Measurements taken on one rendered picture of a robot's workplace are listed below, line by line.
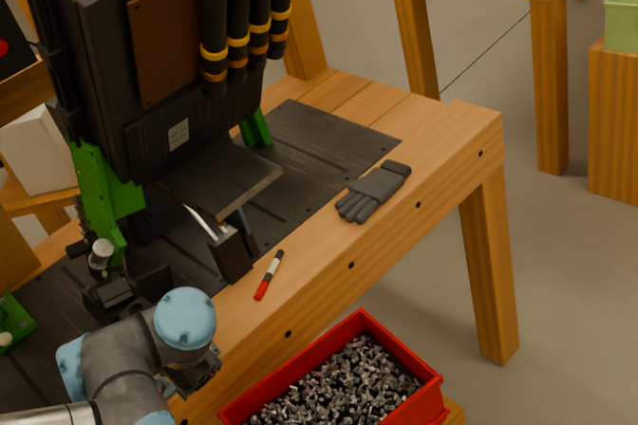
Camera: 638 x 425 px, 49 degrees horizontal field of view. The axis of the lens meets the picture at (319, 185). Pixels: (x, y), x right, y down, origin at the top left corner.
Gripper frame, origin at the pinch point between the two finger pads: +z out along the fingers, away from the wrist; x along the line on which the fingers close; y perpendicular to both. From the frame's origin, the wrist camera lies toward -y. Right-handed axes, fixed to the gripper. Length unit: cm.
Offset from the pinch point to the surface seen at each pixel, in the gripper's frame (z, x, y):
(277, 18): -26, 47, -29
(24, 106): 24, 17, -70
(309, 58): 40, 90, -47
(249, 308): 12.1, 19.4, 0.0
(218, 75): -22.0, 33.2, -28.0
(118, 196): 2.4, 13.0, -30.6
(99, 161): -5.8, 12.7, -34.7
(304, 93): 43, 82, -40
